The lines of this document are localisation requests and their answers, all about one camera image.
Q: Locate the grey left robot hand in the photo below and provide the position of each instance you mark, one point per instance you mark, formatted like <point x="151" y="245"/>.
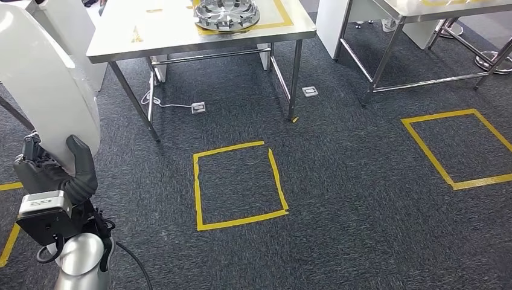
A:
<point x="40" y="176"/>

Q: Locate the white curved plastic part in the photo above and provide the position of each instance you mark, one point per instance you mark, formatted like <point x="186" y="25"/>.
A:
<point x="48" y="88"/>

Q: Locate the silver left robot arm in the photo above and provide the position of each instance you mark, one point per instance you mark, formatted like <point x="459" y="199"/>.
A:
<point x="80" y="260"/>

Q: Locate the steel workbench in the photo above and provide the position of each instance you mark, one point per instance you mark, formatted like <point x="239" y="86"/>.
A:
<point x="160" y="24"/>
<point x="404" y="8"/>

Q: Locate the white partition panel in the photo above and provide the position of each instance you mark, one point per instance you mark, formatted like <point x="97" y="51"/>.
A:
<point x="76" y="36"/>

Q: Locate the yellow bench tape square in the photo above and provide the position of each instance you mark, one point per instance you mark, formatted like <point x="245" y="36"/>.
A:
<point x="136" y="37"/>
<point x="286" y="16"/>

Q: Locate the floor socket plate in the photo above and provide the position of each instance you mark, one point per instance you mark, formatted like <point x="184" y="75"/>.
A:
<point x="198" y="108"/>
<point x="310" y="91"/>

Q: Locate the yellow floor tape square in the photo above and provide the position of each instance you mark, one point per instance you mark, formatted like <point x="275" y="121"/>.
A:
<point x="240" y="221"/>

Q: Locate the silver wheel hubcap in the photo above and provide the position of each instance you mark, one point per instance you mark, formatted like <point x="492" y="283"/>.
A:
<point x="228" y="16"/>

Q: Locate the yellow tape scrap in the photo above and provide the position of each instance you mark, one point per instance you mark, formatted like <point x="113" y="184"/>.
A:
<point x="295" y="119"/>

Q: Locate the chrome stool base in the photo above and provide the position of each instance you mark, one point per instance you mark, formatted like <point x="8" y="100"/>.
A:
<point x="494" y="64"/>
<point x="448" y="34"/>

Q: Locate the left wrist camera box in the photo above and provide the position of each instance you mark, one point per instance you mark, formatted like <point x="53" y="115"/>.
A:
<point x="44" y="202"/>

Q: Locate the steel table frame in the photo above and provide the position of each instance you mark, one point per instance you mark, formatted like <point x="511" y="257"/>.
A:
<point x="16" y="113"/>

